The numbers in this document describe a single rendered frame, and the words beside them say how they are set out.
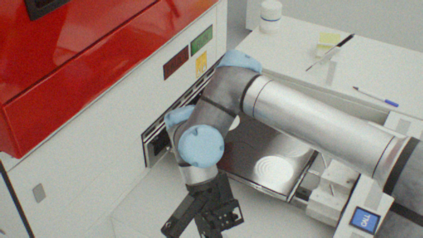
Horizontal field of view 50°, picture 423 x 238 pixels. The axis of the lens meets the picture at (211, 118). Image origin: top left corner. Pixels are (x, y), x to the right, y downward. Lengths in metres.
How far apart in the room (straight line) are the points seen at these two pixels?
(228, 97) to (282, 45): 0.79
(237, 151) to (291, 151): 0.15
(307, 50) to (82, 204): 0.87
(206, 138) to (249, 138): 0.52
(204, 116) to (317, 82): 0.67
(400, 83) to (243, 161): 0.55
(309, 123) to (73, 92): 0.42
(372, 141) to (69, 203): 0.67
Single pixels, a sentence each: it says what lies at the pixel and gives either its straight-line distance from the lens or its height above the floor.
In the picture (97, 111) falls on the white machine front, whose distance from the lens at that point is 1.02.
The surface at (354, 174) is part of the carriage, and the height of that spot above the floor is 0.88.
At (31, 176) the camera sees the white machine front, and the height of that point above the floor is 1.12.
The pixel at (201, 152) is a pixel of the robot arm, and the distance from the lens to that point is 0.78.
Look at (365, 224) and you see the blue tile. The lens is 1.06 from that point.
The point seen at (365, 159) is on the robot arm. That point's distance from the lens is 0.72.
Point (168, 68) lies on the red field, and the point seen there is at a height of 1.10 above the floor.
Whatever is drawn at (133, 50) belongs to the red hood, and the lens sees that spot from 0.96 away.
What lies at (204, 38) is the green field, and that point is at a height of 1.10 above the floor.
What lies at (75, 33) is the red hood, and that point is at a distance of 0.82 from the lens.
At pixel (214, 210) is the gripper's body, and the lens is 0.94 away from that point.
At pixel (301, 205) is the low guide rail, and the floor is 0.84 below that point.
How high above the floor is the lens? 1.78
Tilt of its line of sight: 41 degrees down
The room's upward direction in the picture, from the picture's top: straight up
